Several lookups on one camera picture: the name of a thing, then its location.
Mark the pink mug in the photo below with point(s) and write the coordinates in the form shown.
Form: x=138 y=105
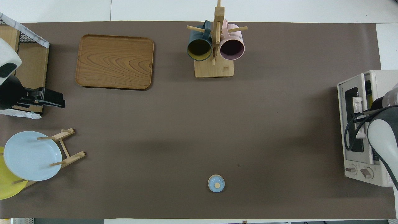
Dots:
x=232 y=48

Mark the yellow corn cob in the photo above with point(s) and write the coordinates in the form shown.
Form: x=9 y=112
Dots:
x=369 y=99

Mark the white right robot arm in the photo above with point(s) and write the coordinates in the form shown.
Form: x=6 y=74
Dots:
x=384 y=140

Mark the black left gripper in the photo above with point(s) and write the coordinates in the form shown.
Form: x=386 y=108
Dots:
x=11 y=93

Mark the light blue plate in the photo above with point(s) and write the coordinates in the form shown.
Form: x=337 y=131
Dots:
x=31 y=157

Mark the brown table mat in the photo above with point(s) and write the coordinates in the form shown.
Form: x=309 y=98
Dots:
x=186 y=130

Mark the wooden plate rack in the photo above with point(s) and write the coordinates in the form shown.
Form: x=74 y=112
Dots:
x=74 y=157

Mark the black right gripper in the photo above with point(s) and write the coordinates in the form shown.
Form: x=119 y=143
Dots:
x=376 y=105

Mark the wooden mug tree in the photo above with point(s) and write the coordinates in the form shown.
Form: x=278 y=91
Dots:
x=214 y=70

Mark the dark teal mug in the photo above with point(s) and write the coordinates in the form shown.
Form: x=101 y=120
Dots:
x=199 y=49

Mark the yellow plate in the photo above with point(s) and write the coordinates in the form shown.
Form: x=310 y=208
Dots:
x=7 y=186

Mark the wooden tray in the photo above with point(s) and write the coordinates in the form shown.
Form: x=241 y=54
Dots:
x=115 y=62

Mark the small blue dome bell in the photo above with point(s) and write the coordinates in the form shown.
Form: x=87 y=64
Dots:
x=216 y=183

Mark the cream toaster oven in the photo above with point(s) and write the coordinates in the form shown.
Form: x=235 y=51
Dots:
x=385 y=77

